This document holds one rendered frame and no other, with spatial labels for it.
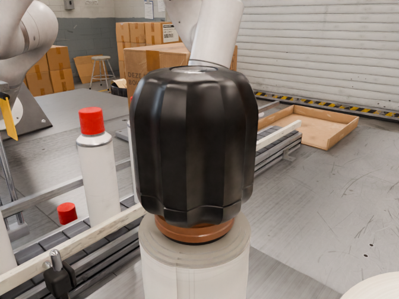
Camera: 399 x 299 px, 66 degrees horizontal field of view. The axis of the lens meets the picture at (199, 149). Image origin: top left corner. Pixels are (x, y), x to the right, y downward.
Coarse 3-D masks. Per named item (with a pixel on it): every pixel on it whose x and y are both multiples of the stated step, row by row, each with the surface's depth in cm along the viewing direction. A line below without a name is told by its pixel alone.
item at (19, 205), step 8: (272, 104) 95; (128, 160) 58; (120, 168) 57; (80, 176) 52; (64, 184) 49; (72, 184) 50; (80, 184) 51; (40, 192) 47; (48, 192) 47; (56, 192) 48; (64, 192) 49; (24, 200) 45; (32, 200) 46; (40, 200) 47; (0, 208) 43; (8, 208) 43; (16, 208) 44; (24, 208) 45; (8, 216) 44
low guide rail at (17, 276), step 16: (288, 128) 89; (256, 144) 77; (128, 208) 51; (112, 224) 48; (80, 240) 44; (96, 240) 47; (48, 256) 41; (64, 256) 43; (16, 272) 38; (32, 272) 40; (0, 288) 37
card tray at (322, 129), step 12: (288, 108) 126; (300, 108) 128; (312, 108) 124; (264, 120) 113; (276, 120) 121; (288, 120) 121; (312, 120) 121; (324, 120) 121; (336, 120) 120; (348, 120) 117; (312, 132) 109; (324, 132) 109; (336, 132) 98; (348, 132) 108; (312, 144) 99; (324, 144) 99
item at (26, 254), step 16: (272, 128) 99; (272, 144) 86; (80, 224) 53; (128, 224) 53; (48, 240) 49; (64, 240) 49; (112, 240) 50; (16, 256) 46; (32, 256) 46; (80, 256) 46; (16, 288) 40
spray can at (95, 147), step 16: (80, 112) 44; (96, 112) 44; (96, 128) 44; (80, 144) 44; (96, 144) 44; (112, 144) 47; (80, 160) 46; (96, 160) 45; (112, 160) 47; (96, 176) 46; (112, 176) 48; (96, 192) 47; (112, 192) 48; (96, 208) 48; (112, 208) 49; (96, 224) 50
